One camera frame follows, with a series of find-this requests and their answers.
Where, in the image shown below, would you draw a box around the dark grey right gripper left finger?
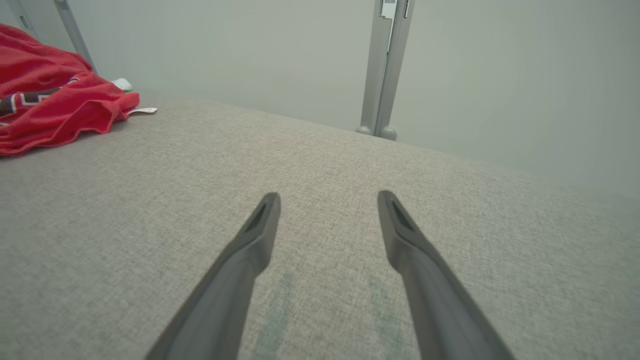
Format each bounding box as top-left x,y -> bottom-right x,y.
145,192 -> 282,360

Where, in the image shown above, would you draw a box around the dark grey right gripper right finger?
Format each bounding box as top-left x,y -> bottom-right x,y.
377,190 -> 516,360

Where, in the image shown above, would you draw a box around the red Bulls basketball jersey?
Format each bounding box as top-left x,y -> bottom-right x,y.
0,72 -> 159,157

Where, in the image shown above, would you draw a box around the red Bulls 23 shorts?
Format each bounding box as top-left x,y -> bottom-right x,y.
0,22 -> 96,98

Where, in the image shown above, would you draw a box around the grey metal stand post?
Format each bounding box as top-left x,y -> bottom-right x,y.
53,0 -> 97,72
4,0 -> 37,37
375,0 -> 416,141
356,0 -> 398,136

